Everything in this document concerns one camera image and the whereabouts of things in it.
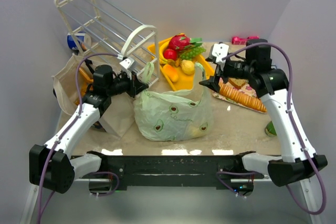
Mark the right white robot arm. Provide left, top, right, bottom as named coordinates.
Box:
left=200, top=39, right=328, bottom=187

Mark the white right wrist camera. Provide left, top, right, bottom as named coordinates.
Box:
left=205, top=43, right=229, bottom=65

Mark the blue white can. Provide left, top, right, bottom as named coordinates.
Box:
left=67, top=31, right=92, bottom=51

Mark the pink dragon fruit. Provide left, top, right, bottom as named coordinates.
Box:
left=168, top=34, right=203, bottom=51

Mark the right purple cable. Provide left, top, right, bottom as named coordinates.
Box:
left=216, top=42, right=328, bottom=216

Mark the yellow banana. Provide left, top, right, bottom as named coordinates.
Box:
left=159, top=41, right=180, bottom=67

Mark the light green plastic bag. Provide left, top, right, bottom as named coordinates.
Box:
left=133, top=62, right=214, bottom=142

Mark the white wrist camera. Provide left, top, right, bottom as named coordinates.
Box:
left=205, top=43, right=229, bottom=65
left=117, top=55, right=135, bottom=74

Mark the floral bread tray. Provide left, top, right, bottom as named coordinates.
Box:
left=212, top=79, right=262, bottom=113

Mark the orange mango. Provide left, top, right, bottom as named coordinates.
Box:
left=163, top=64, right=179, bottom=83

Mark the cream canvas tote bag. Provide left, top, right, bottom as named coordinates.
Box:
left=51, top=53, right=137, bottom=140

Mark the green bottle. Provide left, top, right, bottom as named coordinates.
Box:
left=265, top=121, right=277, bottom=137

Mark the brown bread slice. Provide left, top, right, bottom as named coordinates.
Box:
left=228, top=78, right=247, bottom=90

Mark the long baguette loaf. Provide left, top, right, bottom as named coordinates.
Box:
left=219, top=83, right=267, bottom=113

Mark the red apple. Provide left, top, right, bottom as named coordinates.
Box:
left=163, top=48, right=178, bottom=61

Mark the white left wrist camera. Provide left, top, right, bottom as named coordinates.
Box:
left=117, top=55, right=135, bottom=74

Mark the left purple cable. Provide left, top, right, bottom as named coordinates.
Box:
left=35, top=52, right=124, bottom=224

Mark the green grape bunch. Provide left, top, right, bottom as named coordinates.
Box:
left=180, top=46, right=206, bottom=60

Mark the purple cable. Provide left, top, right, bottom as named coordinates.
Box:
left=35, top=52, right=124, bottom=224
left=216, top=42, right=328, bottom=216

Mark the pink box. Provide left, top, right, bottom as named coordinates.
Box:
left=231, top=36, right=259, bottom=45

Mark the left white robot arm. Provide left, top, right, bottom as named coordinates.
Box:
left=29, top=65, right=149, bottom=194

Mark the orange kettle chips bag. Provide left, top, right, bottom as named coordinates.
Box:
left=74, top=67, right=93, bottom=105

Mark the yellow plastic fruit tray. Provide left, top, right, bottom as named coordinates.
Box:
left=146, top=36, right=215, bottom=92

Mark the yellow pear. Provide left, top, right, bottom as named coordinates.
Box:
left=181, top=60, right=195, bottom=76

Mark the white metal shelf rack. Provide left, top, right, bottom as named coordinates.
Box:
left=54, top=0, right=160, bottom=85

